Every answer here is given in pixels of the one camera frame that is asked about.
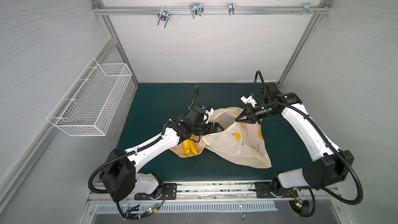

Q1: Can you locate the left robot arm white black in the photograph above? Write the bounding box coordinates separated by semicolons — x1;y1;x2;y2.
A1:
88;119;225;202

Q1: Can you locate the pink wavy fruit plate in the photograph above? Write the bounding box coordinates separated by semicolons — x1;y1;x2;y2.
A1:
170;136;204;158

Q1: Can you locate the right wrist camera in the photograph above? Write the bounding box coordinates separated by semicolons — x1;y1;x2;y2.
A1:
240;93;258;107

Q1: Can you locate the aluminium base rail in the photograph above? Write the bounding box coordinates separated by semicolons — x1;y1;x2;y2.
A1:
86;178;343;204

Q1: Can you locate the left black base cable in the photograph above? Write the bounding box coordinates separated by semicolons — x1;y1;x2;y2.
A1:
115;200;167;220

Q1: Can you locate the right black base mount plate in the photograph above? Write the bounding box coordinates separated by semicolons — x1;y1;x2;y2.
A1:
254;180;298;199

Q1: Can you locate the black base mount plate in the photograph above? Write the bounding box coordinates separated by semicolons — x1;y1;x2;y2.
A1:
254;180;298;199
134;183;177;201

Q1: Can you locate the small metal bracket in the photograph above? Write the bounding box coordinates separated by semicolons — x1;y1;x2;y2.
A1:
229;3;235;16

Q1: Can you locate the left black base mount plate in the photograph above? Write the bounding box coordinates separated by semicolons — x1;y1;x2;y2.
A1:
134;183;177;201

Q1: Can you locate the metal u-bolt clamp middle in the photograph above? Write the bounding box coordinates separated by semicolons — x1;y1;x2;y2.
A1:
189;2;204;19

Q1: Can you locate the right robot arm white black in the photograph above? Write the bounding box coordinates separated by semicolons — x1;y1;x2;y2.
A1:
235;92;364;205

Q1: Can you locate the cream banana print plastic bag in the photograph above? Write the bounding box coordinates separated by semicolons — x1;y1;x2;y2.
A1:
199;107;272;169

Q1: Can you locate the metal u-bolt clamp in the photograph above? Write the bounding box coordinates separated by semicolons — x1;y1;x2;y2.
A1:
157;9;170;28
189;2;204;19

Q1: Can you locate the white wire basket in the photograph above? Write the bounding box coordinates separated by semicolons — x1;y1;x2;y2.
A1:
46;58;132;136

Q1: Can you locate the metal u-bolt clamp left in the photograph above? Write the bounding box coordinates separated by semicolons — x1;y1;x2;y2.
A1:
157;9;170;28

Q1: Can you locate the black base cable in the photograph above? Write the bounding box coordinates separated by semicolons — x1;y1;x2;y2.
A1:
115;200;167;220
288;188;317;218

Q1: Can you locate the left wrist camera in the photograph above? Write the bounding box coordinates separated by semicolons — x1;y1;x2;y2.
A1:
187;106;214;123

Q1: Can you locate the white vent grille strip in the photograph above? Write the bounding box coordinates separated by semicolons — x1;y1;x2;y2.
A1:
95;200;278;214

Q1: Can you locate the metal bolt clamp right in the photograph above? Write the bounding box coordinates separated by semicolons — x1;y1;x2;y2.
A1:
292;3;320;16

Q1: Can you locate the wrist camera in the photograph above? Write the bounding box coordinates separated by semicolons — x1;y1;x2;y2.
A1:
187;106;214;123
240;93;258;107

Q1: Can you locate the aluminium crossbar rail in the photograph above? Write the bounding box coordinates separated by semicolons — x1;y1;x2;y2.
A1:
93;5;333;16

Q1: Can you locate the yellow banana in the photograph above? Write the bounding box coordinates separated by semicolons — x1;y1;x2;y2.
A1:
182;140;190;154
188;135;199;155

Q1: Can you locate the right black base cable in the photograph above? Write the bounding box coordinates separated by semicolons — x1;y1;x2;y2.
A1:
288;188;317;218

